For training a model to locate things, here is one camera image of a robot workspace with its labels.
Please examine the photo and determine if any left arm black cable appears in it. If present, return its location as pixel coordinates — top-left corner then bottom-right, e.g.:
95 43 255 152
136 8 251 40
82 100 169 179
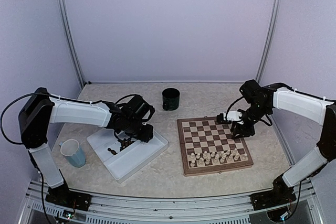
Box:
0 92 50 145

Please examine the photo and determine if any white chess piece tall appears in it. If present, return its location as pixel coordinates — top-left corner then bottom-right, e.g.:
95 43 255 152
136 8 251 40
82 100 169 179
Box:
213 154 219 164

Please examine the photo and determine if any left aluminium frame post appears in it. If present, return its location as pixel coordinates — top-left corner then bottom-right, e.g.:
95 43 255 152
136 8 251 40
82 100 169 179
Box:
57 0 86 88

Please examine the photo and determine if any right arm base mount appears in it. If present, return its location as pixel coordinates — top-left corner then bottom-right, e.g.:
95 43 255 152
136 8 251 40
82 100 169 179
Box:
250 190 297 211

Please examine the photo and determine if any aluminium frame post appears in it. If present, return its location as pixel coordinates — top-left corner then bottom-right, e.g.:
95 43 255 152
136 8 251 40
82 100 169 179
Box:
57 0 86 88
256 0 281 83

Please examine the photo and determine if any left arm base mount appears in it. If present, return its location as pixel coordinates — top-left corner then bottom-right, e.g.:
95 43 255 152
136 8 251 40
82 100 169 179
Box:
45 190 92 211

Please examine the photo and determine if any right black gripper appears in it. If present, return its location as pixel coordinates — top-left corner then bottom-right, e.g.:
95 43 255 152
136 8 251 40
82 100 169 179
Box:
231 102 271 140

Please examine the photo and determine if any light blue pitcher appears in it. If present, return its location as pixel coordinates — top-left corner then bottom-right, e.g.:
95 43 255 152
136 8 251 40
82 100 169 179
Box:
59 139 86 168

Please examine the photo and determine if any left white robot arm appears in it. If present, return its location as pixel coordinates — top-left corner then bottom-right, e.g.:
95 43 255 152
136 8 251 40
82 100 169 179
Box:
18 88 155 206

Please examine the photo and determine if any right aluminium frame post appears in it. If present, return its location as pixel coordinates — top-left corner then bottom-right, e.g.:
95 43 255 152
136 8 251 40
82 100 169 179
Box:
256 0 281 83

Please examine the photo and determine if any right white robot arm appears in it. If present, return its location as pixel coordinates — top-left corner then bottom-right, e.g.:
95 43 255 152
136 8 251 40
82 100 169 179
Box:
224 80 335 205

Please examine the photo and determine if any wooden chess board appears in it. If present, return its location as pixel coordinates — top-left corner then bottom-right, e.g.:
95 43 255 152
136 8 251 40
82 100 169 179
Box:
177 116 254 176

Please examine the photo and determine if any aluminium front rail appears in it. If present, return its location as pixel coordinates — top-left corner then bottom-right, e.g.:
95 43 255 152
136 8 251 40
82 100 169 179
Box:
16 181 325 223

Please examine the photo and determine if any dark chess pieces pile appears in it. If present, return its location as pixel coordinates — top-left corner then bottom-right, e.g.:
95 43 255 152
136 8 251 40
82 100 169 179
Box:
107 139 135 155

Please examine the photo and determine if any dark green cup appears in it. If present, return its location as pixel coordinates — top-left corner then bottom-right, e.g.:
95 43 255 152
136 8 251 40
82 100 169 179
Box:
162 88 180 111

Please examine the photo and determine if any white plastic tray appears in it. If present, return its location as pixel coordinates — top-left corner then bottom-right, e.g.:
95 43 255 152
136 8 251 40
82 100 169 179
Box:
87 129 168 184

